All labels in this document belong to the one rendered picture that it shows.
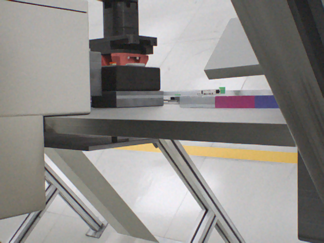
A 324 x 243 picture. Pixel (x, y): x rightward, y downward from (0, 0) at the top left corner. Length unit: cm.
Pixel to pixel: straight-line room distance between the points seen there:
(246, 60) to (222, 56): 9
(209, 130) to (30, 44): 14
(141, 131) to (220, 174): 170
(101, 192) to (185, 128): 118
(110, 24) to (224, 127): 57
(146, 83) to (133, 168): 167
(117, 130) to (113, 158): 208
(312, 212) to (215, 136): 6
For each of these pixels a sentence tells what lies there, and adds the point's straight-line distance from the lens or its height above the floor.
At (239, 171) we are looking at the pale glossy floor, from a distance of 192.
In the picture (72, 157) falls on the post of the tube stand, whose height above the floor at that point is 64.
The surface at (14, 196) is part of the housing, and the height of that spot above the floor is 119.
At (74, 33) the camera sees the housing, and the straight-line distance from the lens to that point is 34.
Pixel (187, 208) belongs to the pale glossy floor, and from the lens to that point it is 192.
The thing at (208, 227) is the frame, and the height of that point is 31.
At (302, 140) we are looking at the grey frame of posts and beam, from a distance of 16.
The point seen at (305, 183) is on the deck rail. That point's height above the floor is 119.
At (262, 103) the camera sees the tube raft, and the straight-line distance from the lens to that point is 44.
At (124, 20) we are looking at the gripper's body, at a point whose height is 105.
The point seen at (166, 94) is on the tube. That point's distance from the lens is 87.
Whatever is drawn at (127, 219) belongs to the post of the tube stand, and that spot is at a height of 35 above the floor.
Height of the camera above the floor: 135
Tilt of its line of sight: 35 degrees down
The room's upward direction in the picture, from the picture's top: 33 degrees counter-clockwise
